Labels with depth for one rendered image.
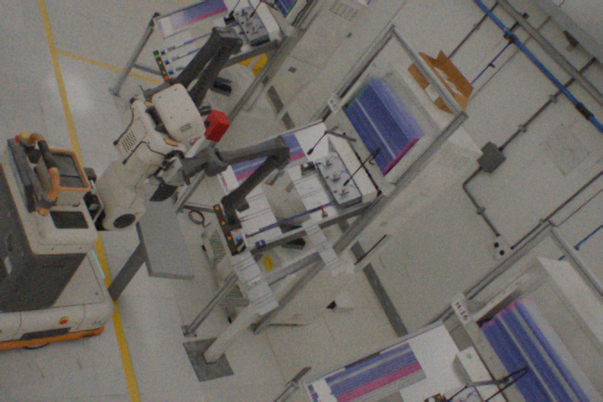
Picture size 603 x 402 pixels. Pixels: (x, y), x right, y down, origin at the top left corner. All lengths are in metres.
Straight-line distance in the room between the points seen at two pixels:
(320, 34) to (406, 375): 2.44
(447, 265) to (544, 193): 0.89
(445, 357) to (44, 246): 1.79
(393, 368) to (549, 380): 0.67
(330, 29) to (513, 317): 2.44
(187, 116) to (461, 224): 2.71
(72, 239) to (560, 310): 2.06
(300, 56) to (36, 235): 2.45
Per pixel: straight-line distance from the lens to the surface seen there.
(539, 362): 2.73
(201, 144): 4.07
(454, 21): 5.25
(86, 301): 3.16
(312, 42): 4.40
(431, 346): 2.98
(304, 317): 4.15
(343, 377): 2.91
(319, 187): 3.45
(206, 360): 3.65
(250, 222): 3.36
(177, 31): 4.57
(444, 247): 4.80
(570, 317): 2.88
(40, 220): 2.62
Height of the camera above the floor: 2.61
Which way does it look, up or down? 29 degrees down
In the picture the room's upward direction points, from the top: 41 degrees clockwise
